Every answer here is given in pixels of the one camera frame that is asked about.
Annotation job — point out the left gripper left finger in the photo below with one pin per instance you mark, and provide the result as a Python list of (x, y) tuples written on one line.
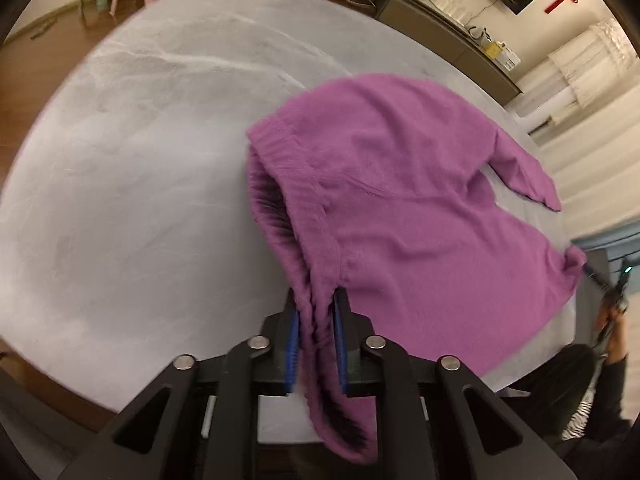
[(197, 419)]

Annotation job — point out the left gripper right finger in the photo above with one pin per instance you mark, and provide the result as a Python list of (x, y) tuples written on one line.
[(434, 419)]

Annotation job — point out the purple knit sweater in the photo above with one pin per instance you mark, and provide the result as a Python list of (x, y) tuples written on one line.
[(378, 184)]

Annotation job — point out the person's right hand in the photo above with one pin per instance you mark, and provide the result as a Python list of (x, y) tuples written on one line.
[(617, 347)]

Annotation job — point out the cream window curtain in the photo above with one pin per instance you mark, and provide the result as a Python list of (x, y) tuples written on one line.
[(593, 156)]

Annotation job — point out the white tower air conditioner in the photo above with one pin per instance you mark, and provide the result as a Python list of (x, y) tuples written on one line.
[(574, 75)]

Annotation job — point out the yellow box on cabinet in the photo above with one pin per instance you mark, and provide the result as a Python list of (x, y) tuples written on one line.
[(494, 49)]

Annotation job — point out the long grey TV cabinet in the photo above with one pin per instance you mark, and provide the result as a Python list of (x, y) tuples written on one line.
[(422, 22)]

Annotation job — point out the clear glass cups set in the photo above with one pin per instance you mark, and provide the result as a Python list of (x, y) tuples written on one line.
[(455, 10)]

